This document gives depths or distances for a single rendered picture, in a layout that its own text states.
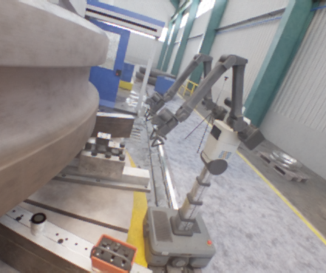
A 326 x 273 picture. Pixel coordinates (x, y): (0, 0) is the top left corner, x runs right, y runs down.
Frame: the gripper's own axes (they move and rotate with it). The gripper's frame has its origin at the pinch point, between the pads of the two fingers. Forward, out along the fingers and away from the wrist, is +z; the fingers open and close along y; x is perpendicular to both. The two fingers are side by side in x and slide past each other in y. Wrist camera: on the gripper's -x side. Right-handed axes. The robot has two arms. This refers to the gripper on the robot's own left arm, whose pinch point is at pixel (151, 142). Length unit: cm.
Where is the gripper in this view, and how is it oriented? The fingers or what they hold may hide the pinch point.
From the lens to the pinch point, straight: 110.6
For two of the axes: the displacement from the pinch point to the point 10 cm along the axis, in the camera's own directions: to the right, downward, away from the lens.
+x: 6.9, 6.3, 3.6
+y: 1.1, 4.0, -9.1
